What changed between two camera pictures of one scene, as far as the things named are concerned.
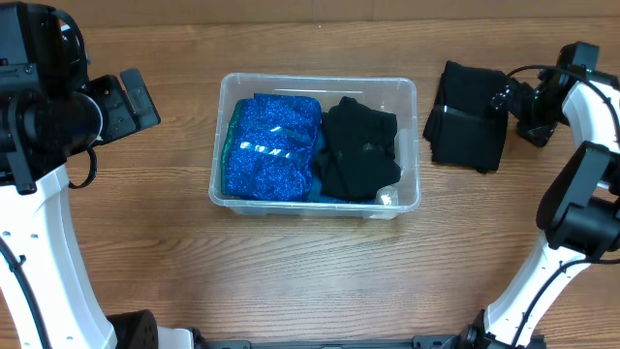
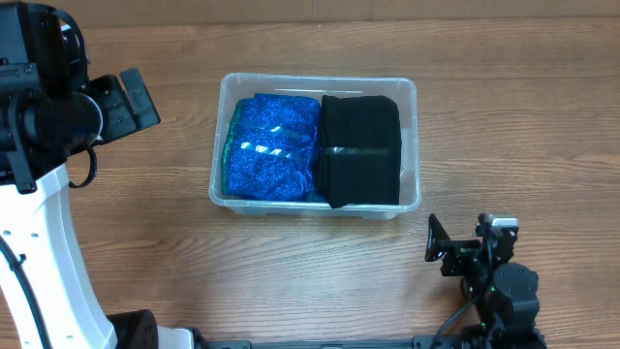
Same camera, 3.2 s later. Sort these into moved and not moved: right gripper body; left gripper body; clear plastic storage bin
Moved: right gripper body
Not moved: clear plastic storage bin; left gripper body
